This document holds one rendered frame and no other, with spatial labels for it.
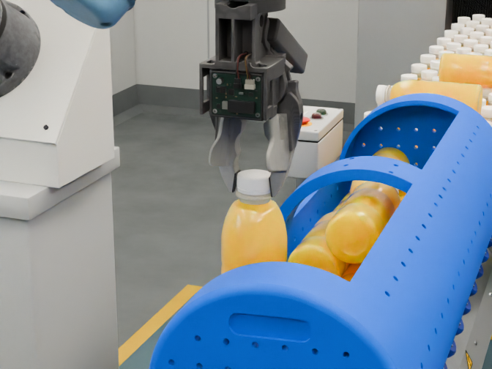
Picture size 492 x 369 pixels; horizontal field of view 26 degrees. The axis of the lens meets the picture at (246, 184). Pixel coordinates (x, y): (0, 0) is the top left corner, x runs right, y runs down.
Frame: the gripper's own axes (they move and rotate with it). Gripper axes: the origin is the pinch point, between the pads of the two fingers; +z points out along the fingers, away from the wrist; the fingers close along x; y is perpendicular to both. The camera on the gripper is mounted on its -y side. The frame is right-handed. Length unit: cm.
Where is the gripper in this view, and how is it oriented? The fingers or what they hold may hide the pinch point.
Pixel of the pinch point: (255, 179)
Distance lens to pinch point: 114.2
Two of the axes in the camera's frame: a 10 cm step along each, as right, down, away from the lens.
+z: -0.1, 9.5, 3.1
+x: 9.4, 1.1, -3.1
